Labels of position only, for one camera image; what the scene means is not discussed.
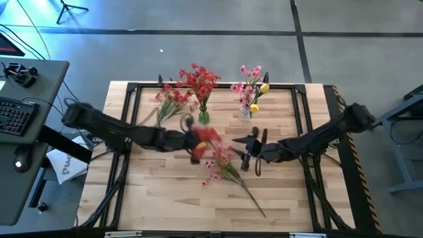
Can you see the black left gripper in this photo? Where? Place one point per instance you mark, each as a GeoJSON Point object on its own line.
{"type": "Point", "coordinates": [175, 140]}

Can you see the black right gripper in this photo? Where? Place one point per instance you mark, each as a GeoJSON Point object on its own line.
{"type": "Point", "coordinates": [255, 150]}

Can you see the pink flower bunch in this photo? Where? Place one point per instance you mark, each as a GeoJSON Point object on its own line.
{"type": "Point", "coordinates": [221, 155]}
{"type": "Point", "coordinates": [246, 89]}

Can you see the red flower bunch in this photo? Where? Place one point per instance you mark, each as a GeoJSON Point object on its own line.
{"type": "Point", "coordinates": [188, 77]}
{"type": "Point", "coordinates": [208, 79]}
{"type": "Point", "coordinates": [206, 135]}
{"type": "Point", "coordinates": [175, 97]}

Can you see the clear glass vase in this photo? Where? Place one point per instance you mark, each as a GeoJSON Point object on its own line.
{"type": "Point", "coordinates": [245, 114]}

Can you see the green glass vase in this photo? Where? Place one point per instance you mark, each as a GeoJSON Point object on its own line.
{"type": "Point", "coordinates": [204, 117]}

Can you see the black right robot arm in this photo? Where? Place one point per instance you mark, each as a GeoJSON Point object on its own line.
{"type": "Point", "coordinates": [317, 137]}

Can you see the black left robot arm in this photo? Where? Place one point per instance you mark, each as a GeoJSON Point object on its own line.
{"type": "Point", "coordinates": [105, 124]}

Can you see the black table clip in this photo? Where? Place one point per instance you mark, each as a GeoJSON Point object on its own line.
{"type": "Point", "coordinates": [160, 80]}
{"type": "Point", "coordinates": [266, 77]}

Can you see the white printed paper bag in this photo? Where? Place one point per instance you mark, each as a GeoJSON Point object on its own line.
{"type": "Point", "coordinates": [66, 165]}

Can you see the black yellow hazard strip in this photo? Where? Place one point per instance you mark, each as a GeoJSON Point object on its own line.
{"type": "Point", "coordinates": [357, 185]}

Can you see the grey desk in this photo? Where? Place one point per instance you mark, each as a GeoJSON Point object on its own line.
{"type": "Point", "coordinates": [43, 82]}

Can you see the black caster wheel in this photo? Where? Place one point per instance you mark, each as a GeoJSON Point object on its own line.
{"type": "Point", "coordinates": [42, 207]}

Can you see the black computer mouse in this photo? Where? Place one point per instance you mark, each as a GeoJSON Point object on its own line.
{"type": "Point", "coordinates": [22, 160]}

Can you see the blue grey metal stand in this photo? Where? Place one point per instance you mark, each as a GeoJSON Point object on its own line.
{"type": "Point", "coordinates": [398, 155]}

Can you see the black keyboard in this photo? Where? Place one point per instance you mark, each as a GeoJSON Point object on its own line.
{"type": "Point", "coordinates": [16, 115]}

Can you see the black tripod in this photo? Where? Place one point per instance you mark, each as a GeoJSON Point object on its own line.
{"type": "Point", "coordinates": [64, 5]}

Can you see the dark screen corner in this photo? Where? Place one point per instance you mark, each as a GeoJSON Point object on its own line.
{"type": "Point", "coordinates": [8, 48]}

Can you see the black table frame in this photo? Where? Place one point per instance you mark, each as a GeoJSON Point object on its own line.
{"type": "Point", "coordinates": [226, 86]}

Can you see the silver metal bracket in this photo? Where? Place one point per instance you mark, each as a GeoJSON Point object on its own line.
{"type": "Point", "coordinates": [122, 234]}
{"type": "Point", "coordinates": [307, 235]}

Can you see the black clamp mount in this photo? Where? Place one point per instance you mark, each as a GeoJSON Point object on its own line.
{"type": "Point", "coordinates": [21, 74]}

